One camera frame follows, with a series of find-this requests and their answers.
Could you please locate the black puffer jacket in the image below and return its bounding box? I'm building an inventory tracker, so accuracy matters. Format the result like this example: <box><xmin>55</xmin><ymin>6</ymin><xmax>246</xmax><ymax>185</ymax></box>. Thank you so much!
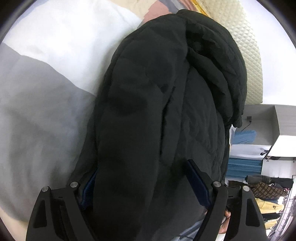
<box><xmin>70</xmin><ymin>9</ymin><xmax>247</xmax><ymax>240</ymax></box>

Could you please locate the person's right hand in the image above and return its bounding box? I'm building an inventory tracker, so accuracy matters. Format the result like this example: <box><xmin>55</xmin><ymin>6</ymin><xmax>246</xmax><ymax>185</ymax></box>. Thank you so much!
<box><xmin>218</xmin><ymin>210</ymin><xmax>231</xmax><ymax>235</ymax></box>

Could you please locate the hanging yellow garment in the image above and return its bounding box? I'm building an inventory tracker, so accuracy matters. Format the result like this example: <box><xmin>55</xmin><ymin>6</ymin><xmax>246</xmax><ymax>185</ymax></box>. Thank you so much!
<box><xmin>255</xmin><ymin>198</ymin><xmax>284</xmax><ymax>214</ymax></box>

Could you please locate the hanging plaid garment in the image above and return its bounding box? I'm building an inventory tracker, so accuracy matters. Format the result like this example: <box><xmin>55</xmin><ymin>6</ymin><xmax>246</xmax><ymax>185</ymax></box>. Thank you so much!
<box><xmin>248</xmin><ymin>182</ymin><xmax>288</xmax><ymax>200</ymax></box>

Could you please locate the hanging black garment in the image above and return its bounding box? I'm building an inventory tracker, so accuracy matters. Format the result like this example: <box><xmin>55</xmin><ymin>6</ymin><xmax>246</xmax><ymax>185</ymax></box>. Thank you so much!
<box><xmin>245</xmin><ymin>175</ymin><xmax>293</xmax><ymax>189</ymax></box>

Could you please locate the blue folded fabric stack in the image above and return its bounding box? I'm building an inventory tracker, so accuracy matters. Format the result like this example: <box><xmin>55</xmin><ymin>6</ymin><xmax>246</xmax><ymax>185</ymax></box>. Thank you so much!
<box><xmin>226</xmin><ymin>158</ymin><xmax>263</xmax><ymax>178</ymax></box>

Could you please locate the grey trouser leg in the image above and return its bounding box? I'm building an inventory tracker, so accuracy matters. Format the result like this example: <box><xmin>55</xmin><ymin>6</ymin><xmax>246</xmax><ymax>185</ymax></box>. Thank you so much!
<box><xmin>173</xmin><ymin>219</ymin><xmax>204</xmax><ymax>241</ymax></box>

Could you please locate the blue towel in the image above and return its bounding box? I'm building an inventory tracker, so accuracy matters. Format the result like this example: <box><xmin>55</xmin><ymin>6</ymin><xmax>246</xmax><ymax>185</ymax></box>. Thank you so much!
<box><xmin>231</xmin><ymin>130</ymin><xmax>257</xmax><ymax>145</ymax></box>

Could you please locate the grey wardrobe cabinet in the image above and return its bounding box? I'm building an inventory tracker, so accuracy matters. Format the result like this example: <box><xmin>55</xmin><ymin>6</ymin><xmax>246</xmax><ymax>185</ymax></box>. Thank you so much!
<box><xmin>242</xmin><ymin>104</ymin><xmax>295</xmax><ymax>159</ymax></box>

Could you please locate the patchwork plaid bedspread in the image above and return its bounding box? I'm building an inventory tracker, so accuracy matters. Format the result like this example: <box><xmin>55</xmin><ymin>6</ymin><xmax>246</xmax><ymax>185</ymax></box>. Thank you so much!
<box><xmin>1</xmin><ymin>1</ymin><xmax>209</xmax><ymax>240</ymax></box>

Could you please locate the cream quilted headboard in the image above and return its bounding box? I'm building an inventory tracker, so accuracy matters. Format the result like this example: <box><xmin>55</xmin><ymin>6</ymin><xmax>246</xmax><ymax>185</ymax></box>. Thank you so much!
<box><xmin>196</xmin><ymin>1</ymin><xmax>263</xmax><ymax>105</ymax></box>

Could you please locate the wall plug with cable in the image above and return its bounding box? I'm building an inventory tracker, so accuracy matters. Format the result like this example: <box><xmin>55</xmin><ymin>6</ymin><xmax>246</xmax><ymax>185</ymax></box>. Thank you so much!
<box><xmin>241</xmin><ymin>116</ymin><xmax>252</xmax><ymax>131</ymax></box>

